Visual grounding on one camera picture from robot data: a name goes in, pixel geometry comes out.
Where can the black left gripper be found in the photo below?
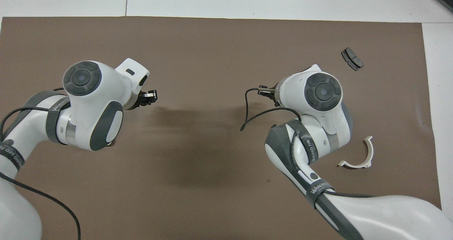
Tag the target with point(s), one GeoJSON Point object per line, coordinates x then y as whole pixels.
{"type": "Point", "coordinates": [142, 99]}

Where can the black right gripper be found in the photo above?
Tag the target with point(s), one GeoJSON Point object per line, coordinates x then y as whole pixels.
{"type": "Point", "coordinates": [273, 95]}

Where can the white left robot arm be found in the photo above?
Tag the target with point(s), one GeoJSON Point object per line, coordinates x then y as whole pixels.
{"type": "Point", "coordinates": [92, 105]}

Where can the brown table mat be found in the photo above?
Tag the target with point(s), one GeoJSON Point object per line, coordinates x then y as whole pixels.
{"type": "Point", "coordinates": [212, 56]}

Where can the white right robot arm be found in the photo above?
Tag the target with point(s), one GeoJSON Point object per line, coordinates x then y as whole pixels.
{"type": "Point", "coordinates": [318, 126]}

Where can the dark grey brake pad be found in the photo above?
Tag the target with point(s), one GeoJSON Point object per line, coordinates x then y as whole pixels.
{"type": "Point", "coordinates": [352, 58]}

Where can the white curved plastic bracket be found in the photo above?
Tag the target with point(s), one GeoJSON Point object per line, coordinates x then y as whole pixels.
{"type": "Point", "coordinates": [369, 155]}

